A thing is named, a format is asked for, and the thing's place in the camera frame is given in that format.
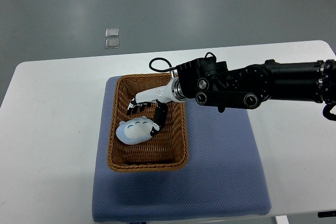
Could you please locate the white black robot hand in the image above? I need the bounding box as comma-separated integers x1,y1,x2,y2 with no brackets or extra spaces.
127,79,181,137

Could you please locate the blue plush toy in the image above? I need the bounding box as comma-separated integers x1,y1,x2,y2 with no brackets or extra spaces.
116,116,153,145

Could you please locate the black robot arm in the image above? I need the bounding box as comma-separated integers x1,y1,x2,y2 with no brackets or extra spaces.
127,56,335,136

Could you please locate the brown wicker basket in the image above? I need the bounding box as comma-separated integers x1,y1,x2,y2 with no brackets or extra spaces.
107,73,188,172

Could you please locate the lower metal floor plate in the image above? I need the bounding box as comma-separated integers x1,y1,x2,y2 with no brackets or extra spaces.
105,39,120,49

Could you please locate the metal floor plate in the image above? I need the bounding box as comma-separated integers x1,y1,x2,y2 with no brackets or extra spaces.
105,39,120,49
105,28,119,38

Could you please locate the upper metal floor plate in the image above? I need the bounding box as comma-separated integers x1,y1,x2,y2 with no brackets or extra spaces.
105,28,119,38

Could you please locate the blue padded mat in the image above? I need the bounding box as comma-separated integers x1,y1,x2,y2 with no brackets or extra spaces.
92,77,271,222

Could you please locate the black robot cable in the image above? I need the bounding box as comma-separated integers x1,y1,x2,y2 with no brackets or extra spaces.
149,51,218,73

